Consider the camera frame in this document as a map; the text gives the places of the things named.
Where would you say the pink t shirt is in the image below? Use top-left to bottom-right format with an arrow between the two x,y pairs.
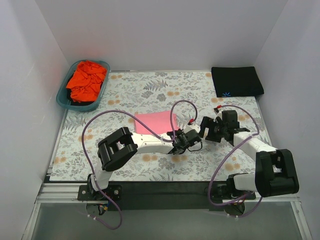
134,110 -> 179,135

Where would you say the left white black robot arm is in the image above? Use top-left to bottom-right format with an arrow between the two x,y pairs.
87,124 -> 202,200

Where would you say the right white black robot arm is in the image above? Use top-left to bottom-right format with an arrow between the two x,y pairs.
199,110 -> 300,199

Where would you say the floral table mat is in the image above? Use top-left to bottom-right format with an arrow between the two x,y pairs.
49,71 -> 270,182

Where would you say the folded black t shirt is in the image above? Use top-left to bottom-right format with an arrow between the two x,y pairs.
211,66 -> 264,98

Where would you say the teal plastic basket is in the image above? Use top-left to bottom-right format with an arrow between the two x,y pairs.
56,60 -> 110,112

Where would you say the orange t shirt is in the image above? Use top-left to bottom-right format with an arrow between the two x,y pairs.
66,60 -> 108,104

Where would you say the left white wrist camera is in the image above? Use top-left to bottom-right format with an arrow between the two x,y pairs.
182,121 -> 201,134

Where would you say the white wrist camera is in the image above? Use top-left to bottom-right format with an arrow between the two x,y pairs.
182,121 -> 201,134
214,105 -> 222,123

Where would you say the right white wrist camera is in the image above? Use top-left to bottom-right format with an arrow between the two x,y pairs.
214,105 -> 222,123

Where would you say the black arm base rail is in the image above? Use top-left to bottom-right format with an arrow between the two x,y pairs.
77,181 -> 248,211

